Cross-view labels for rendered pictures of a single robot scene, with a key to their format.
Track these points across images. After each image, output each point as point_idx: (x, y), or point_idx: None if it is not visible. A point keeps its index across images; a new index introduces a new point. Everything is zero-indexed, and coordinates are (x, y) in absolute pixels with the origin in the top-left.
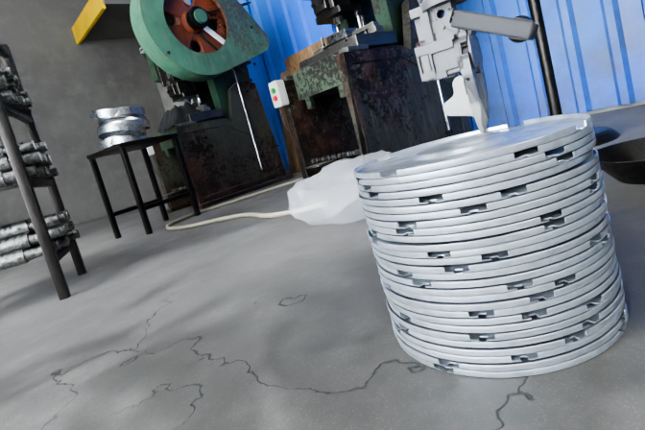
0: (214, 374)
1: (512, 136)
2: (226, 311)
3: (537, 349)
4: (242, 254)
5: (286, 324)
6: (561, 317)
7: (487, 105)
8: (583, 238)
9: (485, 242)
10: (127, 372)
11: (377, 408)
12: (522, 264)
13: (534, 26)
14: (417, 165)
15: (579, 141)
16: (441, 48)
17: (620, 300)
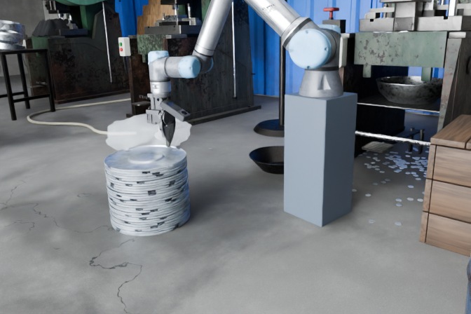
0: (40, 220)
1: (158, 160)
2: (52, 193)
3: (141, 228)
4: (71, 160)
5: (76, 205)
6: (150, 221)
7: (171, 137)
8: (162, 199)
9: (130, 195)
10: (1, 213)
11: (90, 238)
12: (141, 203)
13: (183, 118)
14: (122, 164)
15: (166, 171)
16: (155, 113)
17: (176, 219)
